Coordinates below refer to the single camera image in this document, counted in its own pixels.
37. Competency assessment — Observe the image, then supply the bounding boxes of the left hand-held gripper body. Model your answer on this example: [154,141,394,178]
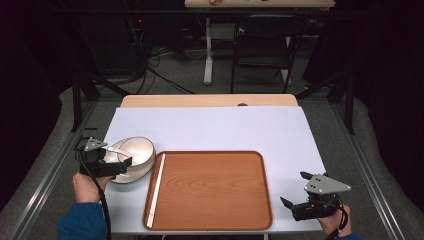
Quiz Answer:
[78,136,118,179]

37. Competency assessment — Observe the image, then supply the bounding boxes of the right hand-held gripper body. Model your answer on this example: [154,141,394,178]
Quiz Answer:
[292,172,352,222]

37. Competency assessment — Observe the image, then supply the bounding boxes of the white ceramic spoon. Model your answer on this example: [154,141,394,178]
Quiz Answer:
[107,146,132,158]

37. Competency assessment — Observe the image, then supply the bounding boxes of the white plate dark rim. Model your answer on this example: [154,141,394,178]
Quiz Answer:
[106,136,157,185]

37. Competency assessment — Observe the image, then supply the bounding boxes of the white bowl dark rim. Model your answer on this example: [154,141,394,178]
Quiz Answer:
[117,136,156,168]

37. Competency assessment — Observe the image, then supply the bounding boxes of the brown wooden tray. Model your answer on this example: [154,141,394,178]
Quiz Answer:
[142,150,274,232]

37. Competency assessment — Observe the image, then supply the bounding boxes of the person's left hand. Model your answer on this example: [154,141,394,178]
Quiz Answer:
[72,171,115,204]

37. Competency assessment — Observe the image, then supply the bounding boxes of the person's right hand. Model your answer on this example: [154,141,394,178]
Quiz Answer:
[317,204,353,239]

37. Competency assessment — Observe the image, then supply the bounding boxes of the black metal stand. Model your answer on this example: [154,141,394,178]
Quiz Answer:
[294,71,356,136]
[70,69,131,133]

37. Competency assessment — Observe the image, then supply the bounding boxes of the white table mat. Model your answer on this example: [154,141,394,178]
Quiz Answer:
[101,105,327,234]

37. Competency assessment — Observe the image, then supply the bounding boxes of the light wooden table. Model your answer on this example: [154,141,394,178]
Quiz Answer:
[119,93,299,108]

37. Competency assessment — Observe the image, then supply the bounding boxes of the white desk leg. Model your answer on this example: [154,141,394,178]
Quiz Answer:
[203,17,214,86]

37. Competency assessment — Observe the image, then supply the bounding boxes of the black folding chair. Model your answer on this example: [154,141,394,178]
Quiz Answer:
[230,13,306,94]

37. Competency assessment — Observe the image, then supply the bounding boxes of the dark equipment with red light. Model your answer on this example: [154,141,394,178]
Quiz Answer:
[128,16,148,36]

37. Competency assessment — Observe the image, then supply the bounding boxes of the small black floor frame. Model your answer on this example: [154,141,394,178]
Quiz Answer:
[73,134,89,152]

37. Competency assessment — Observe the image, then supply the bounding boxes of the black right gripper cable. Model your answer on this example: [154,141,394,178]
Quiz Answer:
[333,199,350,240]

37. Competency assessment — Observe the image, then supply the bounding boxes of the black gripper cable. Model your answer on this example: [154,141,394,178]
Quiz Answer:
[78,149,113,240]
[333,199,350,240]

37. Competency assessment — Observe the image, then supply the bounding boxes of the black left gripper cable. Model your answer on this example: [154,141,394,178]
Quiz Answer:
[78,149,113,240]

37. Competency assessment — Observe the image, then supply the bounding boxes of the aluminium rail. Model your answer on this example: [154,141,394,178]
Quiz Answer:
[329,99,406,240]
[6,99,98,240]

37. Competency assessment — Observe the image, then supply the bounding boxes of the black floor cables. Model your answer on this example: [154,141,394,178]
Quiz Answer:
[133,43,196,96]

